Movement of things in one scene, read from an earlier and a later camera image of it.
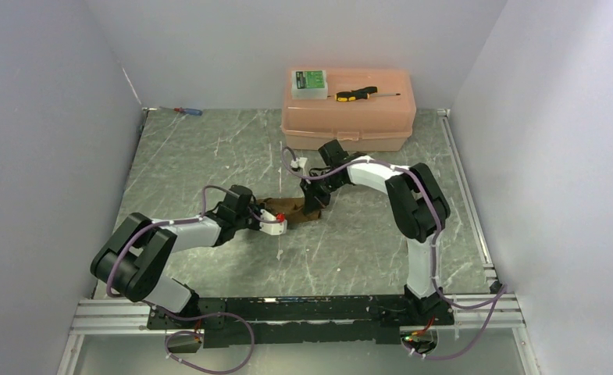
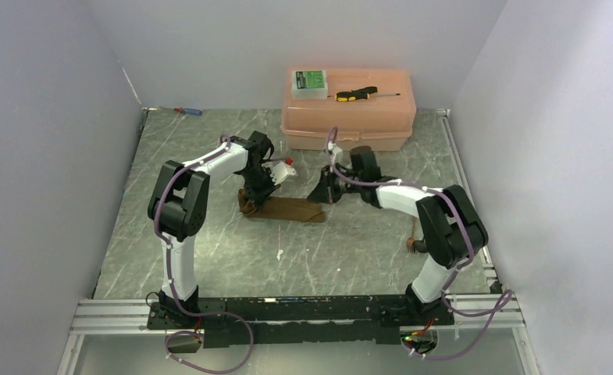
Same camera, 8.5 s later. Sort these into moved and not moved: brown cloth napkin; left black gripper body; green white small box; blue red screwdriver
Moved: left black gripper body
Not moved: brown cloth napkin; blue red screwdriver; green white small box
